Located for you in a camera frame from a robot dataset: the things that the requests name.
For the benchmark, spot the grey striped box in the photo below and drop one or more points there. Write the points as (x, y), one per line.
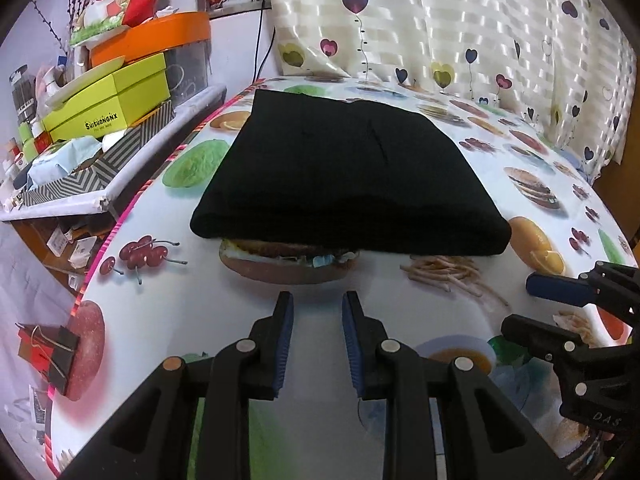
(115, 160)

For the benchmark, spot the yellow-green cardboard box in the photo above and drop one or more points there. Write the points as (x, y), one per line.
(130, 95)

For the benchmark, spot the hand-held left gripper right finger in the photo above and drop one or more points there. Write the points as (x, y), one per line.
(350, 345)

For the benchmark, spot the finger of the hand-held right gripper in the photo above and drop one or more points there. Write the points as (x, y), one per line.
(535, 332)
(555, 287)

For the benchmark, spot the light blue packet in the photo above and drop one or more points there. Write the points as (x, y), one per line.
(60, 160)

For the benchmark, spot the black pants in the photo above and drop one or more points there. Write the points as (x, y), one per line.
(350, 175)

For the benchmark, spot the black binder clip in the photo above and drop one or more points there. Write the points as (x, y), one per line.
(57, 355)

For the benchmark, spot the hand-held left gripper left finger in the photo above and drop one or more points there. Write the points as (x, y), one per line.
(284, 345)

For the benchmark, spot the dark jar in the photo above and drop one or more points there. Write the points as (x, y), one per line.
(24, 95)

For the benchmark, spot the heart print curtain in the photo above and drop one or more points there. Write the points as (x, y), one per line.
(450, 20)

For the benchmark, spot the wooden furniture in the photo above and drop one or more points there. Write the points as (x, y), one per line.
(620, 200)

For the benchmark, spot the fruit print tablecloth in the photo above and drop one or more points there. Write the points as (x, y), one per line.
(320, 450)

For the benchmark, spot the orange round container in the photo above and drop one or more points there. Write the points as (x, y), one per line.
(160, 32)

